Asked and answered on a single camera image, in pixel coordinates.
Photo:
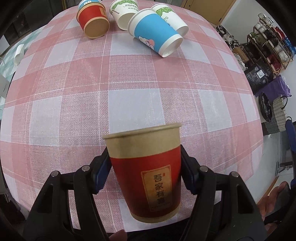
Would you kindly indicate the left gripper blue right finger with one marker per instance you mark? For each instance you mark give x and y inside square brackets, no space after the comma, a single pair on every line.
[224,208]

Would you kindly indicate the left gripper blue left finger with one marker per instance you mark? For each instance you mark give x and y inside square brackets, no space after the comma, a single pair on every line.
[50,219]

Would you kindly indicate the red paper cup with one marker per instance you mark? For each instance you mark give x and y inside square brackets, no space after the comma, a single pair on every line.
[147,164]
[93,20]

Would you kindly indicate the green leaf cup right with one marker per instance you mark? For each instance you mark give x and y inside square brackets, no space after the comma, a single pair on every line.
[168,14]

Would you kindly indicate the green leaf cup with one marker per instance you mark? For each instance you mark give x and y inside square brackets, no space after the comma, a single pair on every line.
[123,11]
[168,14]

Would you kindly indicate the large blue paper cup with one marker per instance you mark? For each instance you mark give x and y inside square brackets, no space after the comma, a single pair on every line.
[153,31]

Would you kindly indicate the small blue paper cup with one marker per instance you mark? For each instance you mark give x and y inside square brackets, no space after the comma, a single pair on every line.
[85,2]

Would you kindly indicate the green leaf cup left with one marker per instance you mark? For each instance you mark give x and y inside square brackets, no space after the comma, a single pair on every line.
[123,11]

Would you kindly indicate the right hand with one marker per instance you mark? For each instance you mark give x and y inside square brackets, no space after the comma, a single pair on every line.
[267,205]

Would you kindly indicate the left hand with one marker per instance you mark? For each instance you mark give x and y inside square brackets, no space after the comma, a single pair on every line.
[120,235]

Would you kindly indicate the pink plaid tablecloth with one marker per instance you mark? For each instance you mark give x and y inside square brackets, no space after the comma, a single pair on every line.
[69,91]

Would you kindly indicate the purple bag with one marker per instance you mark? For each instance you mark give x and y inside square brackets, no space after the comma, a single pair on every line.
[275,89]

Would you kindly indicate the black printed bag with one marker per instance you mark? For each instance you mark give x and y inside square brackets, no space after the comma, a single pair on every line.
[258,76]

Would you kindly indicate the white cylinder on side table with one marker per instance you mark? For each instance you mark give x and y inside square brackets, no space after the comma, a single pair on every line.
[19,54]

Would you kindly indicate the shoe rack with shoes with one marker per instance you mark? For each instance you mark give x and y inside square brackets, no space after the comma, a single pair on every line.
[272,44]

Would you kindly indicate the wooden door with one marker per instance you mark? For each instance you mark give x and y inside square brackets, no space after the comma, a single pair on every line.
[213,11]

